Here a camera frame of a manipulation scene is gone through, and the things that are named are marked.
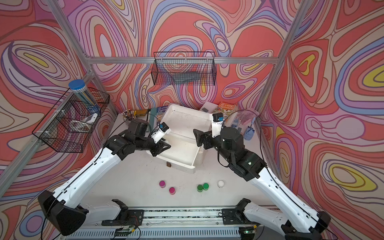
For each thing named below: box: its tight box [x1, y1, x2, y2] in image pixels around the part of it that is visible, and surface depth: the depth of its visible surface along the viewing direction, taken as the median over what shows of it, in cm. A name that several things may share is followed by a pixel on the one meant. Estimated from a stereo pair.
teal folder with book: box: [149, 105, 169, 128], surface depth 117 cm
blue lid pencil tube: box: [68, 79, 101, 116], surface depth 75 cm
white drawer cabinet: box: [161, 104, 212, 153], surface depth 86 cm
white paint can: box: [217, 180, 225, 188], surface depth 84 cm
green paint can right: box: [203, 182, 210, 191], surface depth 83 cm
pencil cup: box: [121, 109, 134, 121], surface depth 100 cm
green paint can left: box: [197, 184, 203, 193], surface depth 83 cm
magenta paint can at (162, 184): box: [159, 180, 166, 189], surface depth 84 cm
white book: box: [199, 101, 218, 114], surface depth 115 cm
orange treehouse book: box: [215, 101, 236, 120], surface depth 109 cm
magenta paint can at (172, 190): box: [169, 187, 176, 195], surface depth 82 cm
